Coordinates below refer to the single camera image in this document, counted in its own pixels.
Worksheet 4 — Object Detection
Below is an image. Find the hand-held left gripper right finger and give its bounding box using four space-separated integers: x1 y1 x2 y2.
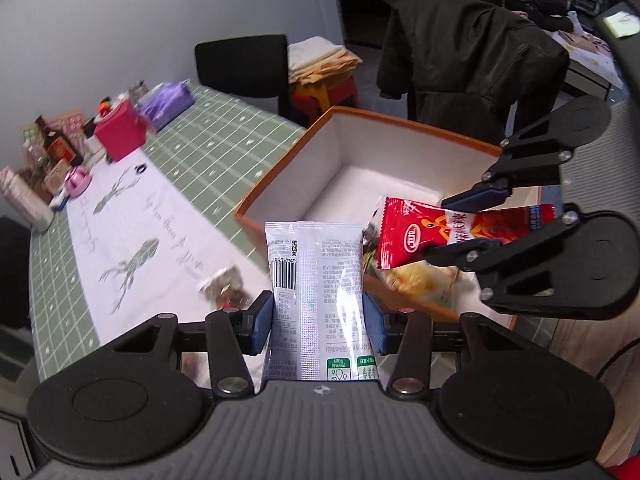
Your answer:
364 294 541 395

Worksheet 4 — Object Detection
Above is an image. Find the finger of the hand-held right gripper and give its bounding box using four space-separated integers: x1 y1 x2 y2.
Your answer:
425 206 580 311
441 110 576 213

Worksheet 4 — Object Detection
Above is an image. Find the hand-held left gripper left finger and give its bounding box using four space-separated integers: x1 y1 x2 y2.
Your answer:
100 291 275 399

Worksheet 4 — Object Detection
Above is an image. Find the white silver snack packet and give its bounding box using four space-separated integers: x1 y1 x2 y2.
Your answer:
264 220 383 386

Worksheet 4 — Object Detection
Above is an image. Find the red snack packet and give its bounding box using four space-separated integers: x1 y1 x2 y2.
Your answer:
376 196 557 272

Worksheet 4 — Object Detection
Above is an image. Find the orange cardboard box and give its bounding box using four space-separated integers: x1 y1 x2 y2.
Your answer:
235 106 543 333

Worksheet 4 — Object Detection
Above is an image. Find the clear brown pastry bag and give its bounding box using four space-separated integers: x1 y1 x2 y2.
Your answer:
197 265 247 307

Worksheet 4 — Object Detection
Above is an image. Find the dark jacket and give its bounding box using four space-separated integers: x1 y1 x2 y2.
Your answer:
377 0 571 136

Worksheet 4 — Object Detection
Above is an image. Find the white deer print runner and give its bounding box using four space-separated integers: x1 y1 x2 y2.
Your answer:
65 157 281 401

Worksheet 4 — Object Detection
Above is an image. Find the red stool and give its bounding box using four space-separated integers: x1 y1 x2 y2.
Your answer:
291 79 359 114

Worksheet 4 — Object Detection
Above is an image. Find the pink round gadget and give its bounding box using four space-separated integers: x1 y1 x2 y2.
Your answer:
65 166 94 199

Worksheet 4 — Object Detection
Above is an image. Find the folded cloth stack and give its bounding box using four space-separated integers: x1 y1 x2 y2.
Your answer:
288 36 363 86

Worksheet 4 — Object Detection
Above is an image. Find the pink box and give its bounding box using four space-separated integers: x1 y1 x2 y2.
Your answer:
94 99 149 162

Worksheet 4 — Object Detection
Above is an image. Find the purple tissue pack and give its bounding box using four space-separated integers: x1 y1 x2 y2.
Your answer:
137 80 196 132

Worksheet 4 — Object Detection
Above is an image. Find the small beige radio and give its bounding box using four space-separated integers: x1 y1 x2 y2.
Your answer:
43 161 71 192

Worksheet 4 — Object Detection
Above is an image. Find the white labelled bottle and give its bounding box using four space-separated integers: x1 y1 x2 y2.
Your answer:
0 167 56 232

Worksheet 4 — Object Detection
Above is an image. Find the brown glass bottle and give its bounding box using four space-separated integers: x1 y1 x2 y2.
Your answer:
34 116 83 167

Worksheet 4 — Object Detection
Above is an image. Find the dotted card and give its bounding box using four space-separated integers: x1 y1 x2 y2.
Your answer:
20 122 44 149
52 112 84 137

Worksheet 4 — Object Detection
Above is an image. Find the black cable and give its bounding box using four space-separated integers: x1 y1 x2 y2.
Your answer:
595 344 640 387

